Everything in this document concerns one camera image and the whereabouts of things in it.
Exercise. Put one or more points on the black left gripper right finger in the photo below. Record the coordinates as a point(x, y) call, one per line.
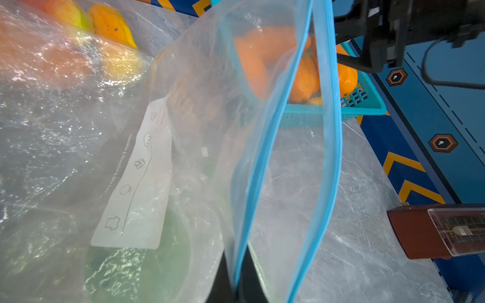
point(250, 289)

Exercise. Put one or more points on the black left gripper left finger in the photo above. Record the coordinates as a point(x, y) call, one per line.
point(221, 291)

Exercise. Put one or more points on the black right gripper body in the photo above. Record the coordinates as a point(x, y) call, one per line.
point(388, 27)

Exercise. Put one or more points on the blue zipper clear bag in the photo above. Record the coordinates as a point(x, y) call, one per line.
point(273, 190)

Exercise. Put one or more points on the clear zip-top bag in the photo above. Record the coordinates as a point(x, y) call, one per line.
point(63, 149)

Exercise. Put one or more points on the yellow mango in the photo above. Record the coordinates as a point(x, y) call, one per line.
point(109, 23)

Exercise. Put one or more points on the orange mango top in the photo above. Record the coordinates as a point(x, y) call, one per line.
point(306, 82)

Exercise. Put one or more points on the green printed zip bag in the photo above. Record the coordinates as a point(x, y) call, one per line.
point(141, 275)

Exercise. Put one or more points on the clear labelled zip bag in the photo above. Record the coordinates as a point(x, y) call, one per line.
point(50, 266)

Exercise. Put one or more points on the teal plastic basket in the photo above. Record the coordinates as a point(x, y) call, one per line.
point(363, 101)

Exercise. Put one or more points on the brown wedge stand clear plate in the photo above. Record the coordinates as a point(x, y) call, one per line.
point(439, 231)

